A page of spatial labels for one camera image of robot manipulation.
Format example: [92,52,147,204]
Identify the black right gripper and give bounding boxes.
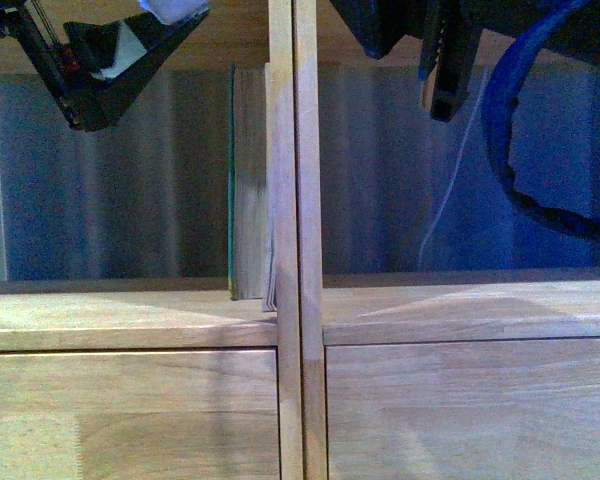
[329,0,486,123]

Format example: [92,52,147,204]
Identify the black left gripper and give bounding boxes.
[0,1,210,132]

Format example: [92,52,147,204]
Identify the green cover book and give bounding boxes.
[228,66,270,300]

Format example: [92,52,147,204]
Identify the thin white book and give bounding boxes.
[261,237,277,312]

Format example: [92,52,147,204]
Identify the left wooden shelf unit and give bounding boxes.
[0,0,305,480]

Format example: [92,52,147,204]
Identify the wooden shelf unit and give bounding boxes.
[293,0,600,480]
[0,0,305,480]

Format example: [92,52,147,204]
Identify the right wooden shelf unit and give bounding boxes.
[293,0,600,480]

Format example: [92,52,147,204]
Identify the upper left wooden drawer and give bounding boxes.
[0,350,281,479]

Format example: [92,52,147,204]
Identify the wooden drawer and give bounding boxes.
[326,339,600,479]
[0,350,281,479]

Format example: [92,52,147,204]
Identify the upper right wooden drawer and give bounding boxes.
[326,339,600,479]

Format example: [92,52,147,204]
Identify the thin white cable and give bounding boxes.
[416,67,491,274]

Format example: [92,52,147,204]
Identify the blue cable sleeve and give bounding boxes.
[480,0,600,246]

